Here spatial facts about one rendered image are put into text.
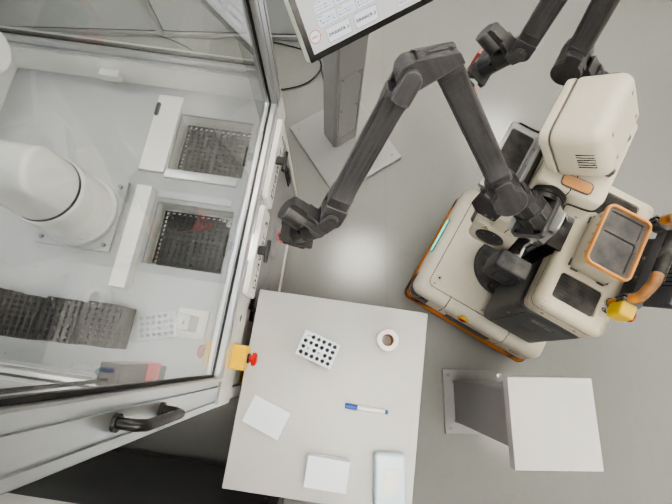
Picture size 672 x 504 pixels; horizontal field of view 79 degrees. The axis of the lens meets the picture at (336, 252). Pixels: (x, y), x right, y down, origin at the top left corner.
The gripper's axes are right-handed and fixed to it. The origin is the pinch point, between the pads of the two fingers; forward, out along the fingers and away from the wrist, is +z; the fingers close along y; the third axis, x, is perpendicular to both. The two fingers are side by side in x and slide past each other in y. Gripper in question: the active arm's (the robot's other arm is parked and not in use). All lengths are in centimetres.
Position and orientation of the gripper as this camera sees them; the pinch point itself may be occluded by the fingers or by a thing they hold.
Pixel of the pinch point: (283, 238)
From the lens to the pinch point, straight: 124.3
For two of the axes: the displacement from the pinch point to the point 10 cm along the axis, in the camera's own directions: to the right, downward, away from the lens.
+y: -8.1, -2.4, -5.3
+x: -1.4, 9.6, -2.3
